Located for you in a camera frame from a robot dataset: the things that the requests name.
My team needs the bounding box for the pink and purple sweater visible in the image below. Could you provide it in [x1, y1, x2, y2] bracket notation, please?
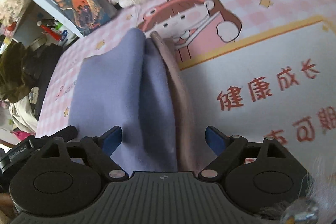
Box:
[67, 27, 219, 175]

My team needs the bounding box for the pink checkered desk mat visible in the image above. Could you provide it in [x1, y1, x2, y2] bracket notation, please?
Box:
[35, 0, 336, 214]

